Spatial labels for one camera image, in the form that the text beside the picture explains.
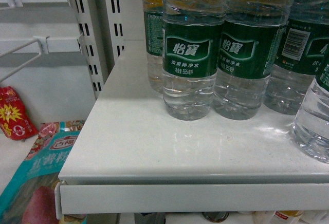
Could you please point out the clear water bottle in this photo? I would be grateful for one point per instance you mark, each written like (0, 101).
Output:
(310, 127)

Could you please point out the white slotted shelf upright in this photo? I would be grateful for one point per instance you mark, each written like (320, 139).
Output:
(102, 33)

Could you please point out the rear left water bottle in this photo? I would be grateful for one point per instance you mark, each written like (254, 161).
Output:
(153, 25)

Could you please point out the barcode Cestbon water bottle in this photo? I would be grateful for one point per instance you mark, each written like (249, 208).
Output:
(300, 54)

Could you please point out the front left Cestbon bottle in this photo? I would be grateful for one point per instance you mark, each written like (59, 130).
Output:
(191, 37)

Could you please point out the red snack packet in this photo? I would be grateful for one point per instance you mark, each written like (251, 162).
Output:
(15, 122)

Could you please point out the teal noodle snack bag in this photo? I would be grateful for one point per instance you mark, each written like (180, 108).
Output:
(29, 197)

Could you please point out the white wire display hook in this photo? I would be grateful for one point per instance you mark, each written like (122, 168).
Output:
(37, 45)

